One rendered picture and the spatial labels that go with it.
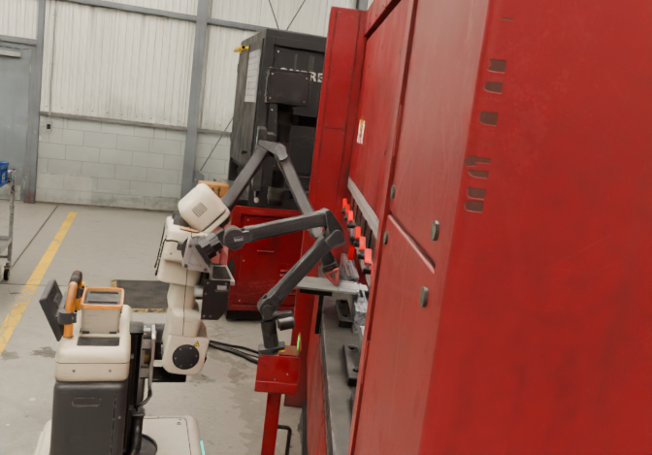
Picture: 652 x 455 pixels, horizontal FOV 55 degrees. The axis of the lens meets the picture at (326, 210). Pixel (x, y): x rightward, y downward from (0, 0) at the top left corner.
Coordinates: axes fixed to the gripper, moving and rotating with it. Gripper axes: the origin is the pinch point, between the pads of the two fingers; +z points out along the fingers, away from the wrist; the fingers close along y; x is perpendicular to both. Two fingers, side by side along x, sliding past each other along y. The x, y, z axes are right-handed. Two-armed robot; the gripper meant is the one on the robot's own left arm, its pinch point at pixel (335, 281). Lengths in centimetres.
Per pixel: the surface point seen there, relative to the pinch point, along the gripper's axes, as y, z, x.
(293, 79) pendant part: 101, -93, -12
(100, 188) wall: 649, -76, 310
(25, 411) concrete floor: 49, 22, 179
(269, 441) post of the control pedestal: -32, 43, 45
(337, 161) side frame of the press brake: 86, -42, -19
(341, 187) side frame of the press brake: 86, -27, -16
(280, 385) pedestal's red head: -39, 20, 31
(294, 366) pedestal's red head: -39.1, 14.7, 23.4
